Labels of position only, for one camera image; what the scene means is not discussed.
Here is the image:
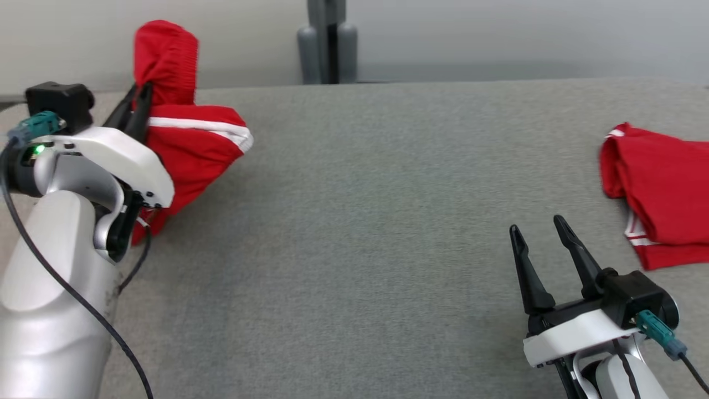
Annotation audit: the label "right teal-plug black cable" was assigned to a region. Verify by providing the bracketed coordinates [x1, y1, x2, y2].
[636, 310, 709, 395]

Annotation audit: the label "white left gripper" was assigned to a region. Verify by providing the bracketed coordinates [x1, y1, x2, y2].
[33, 82, 176, 209]

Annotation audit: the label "grey metal post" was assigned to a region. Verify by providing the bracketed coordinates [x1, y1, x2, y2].
[297, 0, 358, 85]

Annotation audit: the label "red white basketball jersey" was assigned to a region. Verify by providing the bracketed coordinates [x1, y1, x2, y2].
[599, 122, 709, 271]

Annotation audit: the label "left teal-plug black cable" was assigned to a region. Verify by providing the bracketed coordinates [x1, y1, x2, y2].
[0, 111, 155, 399]

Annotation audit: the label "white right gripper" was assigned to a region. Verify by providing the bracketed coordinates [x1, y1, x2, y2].
[509, 215, 639, 369]

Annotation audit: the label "red white-striped shorts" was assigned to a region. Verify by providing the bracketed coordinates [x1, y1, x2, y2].
[130, 20, 254, 246]

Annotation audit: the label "teal-plug black cable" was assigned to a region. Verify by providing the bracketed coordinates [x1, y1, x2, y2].
[636, 310, 709, 395]
[0, 111, 155, 399]

